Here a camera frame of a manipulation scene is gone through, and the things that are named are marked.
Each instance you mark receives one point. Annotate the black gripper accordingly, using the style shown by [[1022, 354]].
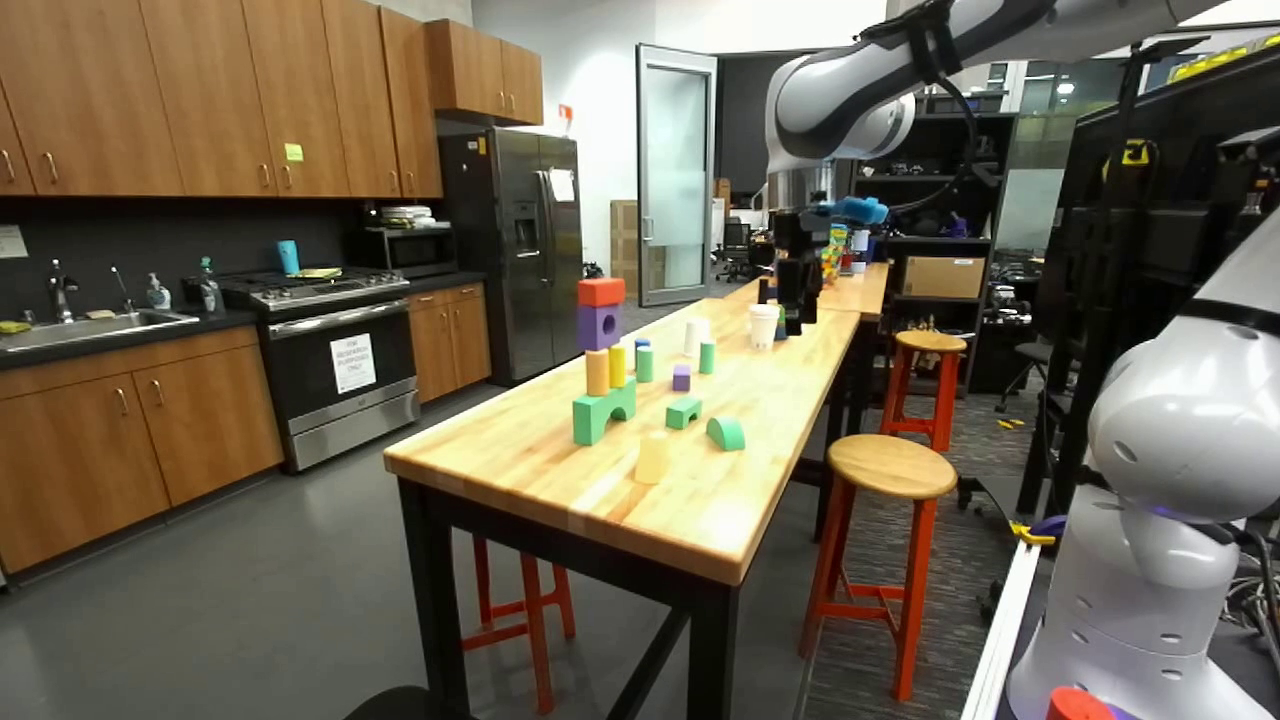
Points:
[[798, 267]]

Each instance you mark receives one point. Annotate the small green arch block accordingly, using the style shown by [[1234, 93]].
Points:
[[682, 411]]

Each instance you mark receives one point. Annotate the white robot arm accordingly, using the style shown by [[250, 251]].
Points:
[[1175, 442]]

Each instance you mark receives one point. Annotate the colourful toy block pile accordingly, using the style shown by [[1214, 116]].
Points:
[[835, 253]]

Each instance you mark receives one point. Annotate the green cylinder block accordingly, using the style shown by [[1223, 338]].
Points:
[[704, 357], [647, 367]]

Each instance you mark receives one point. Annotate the small purple arch block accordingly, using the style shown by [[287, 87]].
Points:
[[682, 383]]

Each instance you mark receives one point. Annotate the green half-round block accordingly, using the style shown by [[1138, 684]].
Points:
[[727, 433]]

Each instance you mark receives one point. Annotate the blue cylinder block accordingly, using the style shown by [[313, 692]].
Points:
[[641, 340]]

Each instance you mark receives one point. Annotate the yellow cylinder block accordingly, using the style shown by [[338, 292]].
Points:
[[619, 367]]

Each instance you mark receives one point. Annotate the red rectangular block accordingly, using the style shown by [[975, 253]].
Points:
[[602, 292]]

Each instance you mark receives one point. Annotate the purple block with hole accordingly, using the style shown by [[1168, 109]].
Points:
[[591, 329]]

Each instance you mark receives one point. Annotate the orange cylinder block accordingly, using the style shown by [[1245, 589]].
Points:
[[599, 372]]

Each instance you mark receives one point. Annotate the white ribbed cup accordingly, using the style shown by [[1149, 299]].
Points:
[[766, 325]]

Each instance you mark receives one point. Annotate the glass door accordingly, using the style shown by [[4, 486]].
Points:
[[677, 174]]

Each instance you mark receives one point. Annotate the brown wooden board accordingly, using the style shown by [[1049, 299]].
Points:
[[620, 247]]

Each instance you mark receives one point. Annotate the white paper notice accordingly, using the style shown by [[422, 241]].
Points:
[[563, 185], [354, 360]]

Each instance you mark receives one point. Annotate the steel refrigerator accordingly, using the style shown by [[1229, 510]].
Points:
[[514, 253]]

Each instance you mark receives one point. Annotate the brown wooden base cabinet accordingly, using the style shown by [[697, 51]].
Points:
[[451, 347], [121, 452]]

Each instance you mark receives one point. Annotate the long wooden table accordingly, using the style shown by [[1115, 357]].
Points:
[[713, 653]]

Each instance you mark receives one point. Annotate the black metal equipment rack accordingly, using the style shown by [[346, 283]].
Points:
[[1145, 267]]

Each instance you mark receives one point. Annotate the steel microwave oven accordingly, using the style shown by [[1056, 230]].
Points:
[[401, 251]]

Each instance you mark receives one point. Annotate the white dishes stack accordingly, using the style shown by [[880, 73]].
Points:
[[407, 214]]

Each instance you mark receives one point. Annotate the red button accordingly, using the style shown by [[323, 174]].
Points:
[[1073, 705]]

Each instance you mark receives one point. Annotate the steel oven with stove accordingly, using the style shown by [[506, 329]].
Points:
[[323, 384]]

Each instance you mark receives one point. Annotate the blue cup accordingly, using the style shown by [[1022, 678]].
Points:
[[291, 256]]

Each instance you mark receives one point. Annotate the yellow green sticker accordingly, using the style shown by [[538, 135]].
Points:
[[294, 153]]

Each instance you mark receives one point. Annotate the dark green bottle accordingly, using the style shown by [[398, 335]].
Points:
[[211, 286]]

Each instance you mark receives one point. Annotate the small clear bottle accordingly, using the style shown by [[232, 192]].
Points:
[[156, 292]]

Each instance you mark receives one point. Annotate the steel sink with faucet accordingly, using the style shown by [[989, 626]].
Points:
[[94, 325]]

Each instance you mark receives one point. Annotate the black cylindrical post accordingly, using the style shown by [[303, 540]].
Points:
[[766, 290]]

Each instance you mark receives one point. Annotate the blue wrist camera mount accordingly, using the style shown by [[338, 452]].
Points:
[[852, 209]]

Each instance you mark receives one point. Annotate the small brown wall cabinet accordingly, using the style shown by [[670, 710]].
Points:
[[485, 73]]

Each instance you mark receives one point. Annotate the brown wooden wall cabinets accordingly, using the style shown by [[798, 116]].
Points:
[[203, 93]]

